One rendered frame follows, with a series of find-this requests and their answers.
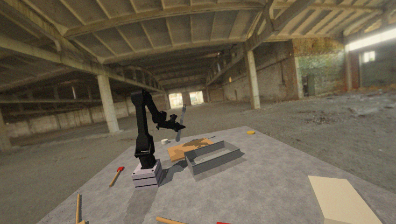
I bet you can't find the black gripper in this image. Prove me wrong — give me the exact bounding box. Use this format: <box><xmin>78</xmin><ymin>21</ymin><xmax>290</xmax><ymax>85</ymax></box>
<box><xmin>166</xmin><ymin>121</ymin><xmax>186</xmax><ymax>132</ymax></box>

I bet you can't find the light wooden board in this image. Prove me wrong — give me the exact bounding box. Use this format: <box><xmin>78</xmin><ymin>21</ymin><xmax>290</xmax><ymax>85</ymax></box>
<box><xmin>307</xmin><ymin>175</ymin><xmax>382</xmax><ymax>224</ymax></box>

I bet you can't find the orange wooden board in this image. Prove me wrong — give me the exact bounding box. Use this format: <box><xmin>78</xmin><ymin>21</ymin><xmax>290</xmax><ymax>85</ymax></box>
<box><xmin>167</xmin><ymin>138</ymin><xmax>214</xmax><ymax>163</ymax></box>

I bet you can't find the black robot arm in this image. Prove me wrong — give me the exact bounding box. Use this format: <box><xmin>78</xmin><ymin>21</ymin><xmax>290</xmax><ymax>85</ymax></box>
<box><xmin>130</xmin><ymin>89</ymin><xmax>167</xmax><ymax>169</ymax></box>

